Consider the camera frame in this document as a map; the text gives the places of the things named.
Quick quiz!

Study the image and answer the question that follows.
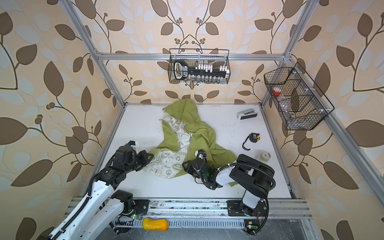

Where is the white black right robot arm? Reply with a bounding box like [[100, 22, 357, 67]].
[[182, 150, 276, 217]]

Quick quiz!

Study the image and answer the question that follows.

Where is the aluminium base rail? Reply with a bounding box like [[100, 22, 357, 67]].
[[64, 196, 313, 230]]

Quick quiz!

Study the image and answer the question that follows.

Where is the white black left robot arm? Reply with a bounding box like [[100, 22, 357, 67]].
[[38, 141, 154, 240]]

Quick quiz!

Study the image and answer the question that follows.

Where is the black wire basket right wall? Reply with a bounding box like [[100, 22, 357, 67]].
[[264, 63, 335, 131]]

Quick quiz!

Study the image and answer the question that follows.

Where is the light blue white stapler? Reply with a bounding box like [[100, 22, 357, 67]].
[[237, 109, 258, 120]]

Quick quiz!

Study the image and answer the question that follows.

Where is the black wire basket wall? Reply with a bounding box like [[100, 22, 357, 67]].
[[264, 63, 335, 131], [168, 48, 231, 85]]

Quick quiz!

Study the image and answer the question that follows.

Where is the black tape measure with strap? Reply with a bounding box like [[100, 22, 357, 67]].
[[242, 133, 261, 151]]

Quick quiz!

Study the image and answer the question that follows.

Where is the red capped bottle in basket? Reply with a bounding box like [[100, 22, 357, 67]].
[[273, 87, 282, 97]]

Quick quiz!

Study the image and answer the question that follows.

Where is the white tape roll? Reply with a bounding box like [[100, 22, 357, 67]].
[[260, 152, 271, 163]]

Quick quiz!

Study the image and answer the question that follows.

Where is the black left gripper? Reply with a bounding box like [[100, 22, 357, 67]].
[[123, 149, 155, 175]]

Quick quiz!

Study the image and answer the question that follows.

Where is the aluminium frame strut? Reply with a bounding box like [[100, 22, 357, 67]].
[[59, 0, 126, 108]]

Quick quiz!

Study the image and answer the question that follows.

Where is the black wire basket back wall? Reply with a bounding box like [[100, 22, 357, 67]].
[[168, 48, 231, 85]]

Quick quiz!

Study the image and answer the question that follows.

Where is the green zip-up hooded jacket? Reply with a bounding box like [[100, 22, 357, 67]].
[[144, 99, 237, 179]]

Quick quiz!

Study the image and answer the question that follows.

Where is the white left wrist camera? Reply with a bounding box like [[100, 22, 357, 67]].
[[126, 141, 139, 153]]

